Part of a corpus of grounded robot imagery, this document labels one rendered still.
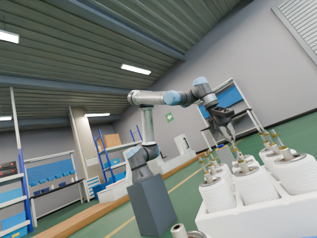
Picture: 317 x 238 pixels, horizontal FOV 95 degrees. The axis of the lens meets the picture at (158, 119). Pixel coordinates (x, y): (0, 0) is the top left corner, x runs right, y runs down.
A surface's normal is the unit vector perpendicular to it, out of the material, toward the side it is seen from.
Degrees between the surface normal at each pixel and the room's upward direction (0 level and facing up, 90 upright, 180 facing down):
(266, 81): 90
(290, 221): 90
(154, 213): 90
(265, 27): 90
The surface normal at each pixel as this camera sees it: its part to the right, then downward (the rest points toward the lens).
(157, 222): 0.66, -0.44
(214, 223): -0.44, -0.07
